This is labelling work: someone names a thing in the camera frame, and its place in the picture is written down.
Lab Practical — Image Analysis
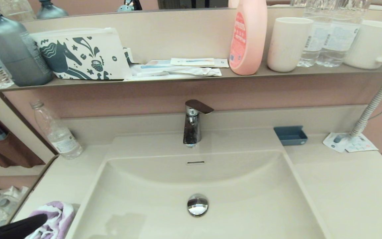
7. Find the white sachet with text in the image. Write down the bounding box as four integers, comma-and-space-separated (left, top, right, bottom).
344, 134, 379, 153

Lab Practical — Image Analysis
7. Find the chrome faucet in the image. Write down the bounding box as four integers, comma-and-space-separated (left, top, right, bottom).
183, 99, 215, 148

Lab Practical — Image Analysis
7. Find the large clear water bottle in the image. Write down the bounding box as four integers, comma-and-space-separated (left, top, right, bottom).
316, 0, 372, 68
298, 0, 331, 68

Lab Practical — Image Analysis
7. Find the white pouch horse print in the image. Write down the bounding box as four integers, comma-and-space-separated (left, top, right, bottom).
30, 27, 132, 80

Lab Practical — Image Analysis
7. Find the pink lotion bottle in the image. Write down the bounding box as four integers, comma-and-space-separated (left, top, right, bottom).
229, 0, 268, 76

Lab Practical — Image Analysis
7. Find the white paper toothbrush packet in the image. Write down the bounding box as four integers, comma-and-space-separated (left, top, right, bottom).
170, 57, 230, 68

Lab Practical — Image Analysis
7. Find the blue soap dish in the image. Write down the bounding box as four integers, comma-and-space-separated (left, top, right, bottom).
273, 125, 308, 146

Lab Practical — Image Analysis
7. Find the small clear plastic bottle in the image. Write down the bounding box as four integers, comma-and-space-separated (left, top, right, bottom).
29, 100, 83, 160

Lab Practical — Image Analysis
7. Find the grey bottle teal cap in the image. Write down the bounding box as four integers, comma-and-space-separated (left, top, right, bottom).
0, 0, 54, 87

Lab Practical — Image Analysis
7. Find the white mug with handle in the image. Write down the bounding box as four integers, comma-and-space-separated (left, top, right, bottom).
344, 20, 382, 70

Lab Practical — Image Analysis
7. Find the white handleless cup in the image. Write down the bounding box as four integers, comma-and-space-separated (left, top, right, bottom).
267, 17, 315, 73

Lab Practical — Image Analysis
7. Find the grey wall shelf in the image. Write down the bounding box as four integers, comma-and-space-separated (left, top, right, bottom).
0, 63, 382, 94

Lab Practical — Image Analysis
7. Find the long white wrapped packet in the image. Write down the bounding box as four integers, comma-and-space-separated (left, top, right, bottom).
130, 64, 223, 79

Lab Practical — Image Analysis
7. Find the beige sink basin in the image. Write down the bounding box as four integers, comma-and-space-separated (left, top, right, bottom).
67, 133, 327, 239

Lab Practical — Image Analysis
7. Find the small printed white pouch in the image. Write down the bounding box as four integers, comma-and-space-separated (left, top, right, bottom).
123, 47, 138, 64

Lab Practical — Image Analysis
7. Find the chrome sink drain stopper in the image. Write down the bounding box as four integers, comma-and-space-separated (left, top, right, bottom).
187, 194, 209, 217

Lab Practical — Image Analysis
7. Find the white corrugated hose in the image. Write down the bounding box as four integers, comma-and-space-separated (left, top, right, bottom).
348, 77, 382, 139

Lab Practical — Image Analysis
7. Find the purple white striped towel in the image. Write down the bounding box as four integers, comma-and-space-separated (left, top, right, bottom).
25, 201, 76, 239

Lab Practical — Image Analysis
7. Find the white sachet grey print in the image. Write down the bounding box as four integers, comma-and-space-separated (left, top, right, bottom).
322, 132, 350, 153

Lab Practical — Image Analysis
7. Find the wall mirror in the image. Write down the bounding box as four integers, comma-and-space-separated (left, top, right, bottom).
0, 0, 382, 22

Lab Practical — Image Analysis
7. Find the small flat white packet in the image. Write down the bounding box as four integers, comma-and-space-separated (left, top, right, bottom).
146, 59, 173, 66

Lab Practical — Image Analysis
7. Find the brown wall holder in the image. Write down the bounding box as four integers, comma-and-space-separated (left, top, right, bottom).
0, 113, 45, 168

